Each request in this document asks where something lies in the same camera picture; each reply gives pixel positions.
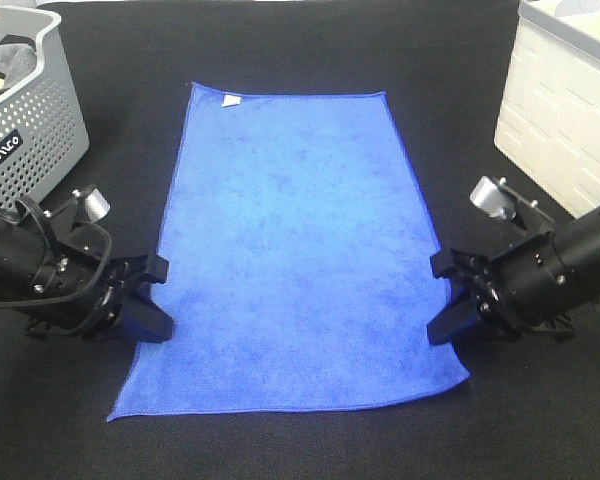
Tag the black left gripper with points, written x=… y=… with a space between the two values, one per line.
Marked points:
x=86 y=292

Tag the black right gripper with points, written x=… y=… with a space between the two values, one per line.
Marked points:
x=524 y=289

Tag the blue microfibre towel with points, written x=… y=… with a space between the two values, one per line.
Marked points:
x=299 y=279

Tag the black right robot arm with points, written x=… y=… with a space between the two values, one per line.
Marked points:
x=585 y=284

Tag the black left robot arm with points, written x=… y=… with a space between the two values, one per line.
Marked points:
x=22 y=251

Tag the grey perforated plastic basket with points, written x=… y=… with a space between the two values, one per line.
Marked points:
x=42 y=130

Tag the white plastic storage box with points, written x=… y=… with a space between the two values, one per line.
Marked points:
x=549 y=119

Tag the grey towel in basket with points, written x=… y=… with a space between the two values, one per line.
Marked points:
x=17 y=61

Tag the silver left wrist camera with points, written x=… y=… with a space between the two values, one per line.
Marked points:
x=92 y=206

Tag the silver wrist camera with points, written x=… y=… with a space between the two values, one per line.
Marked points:
x=92 y=206
x=489 y=197

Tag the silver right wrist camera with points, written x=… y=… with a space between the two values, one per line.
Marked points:
x=489 y=197

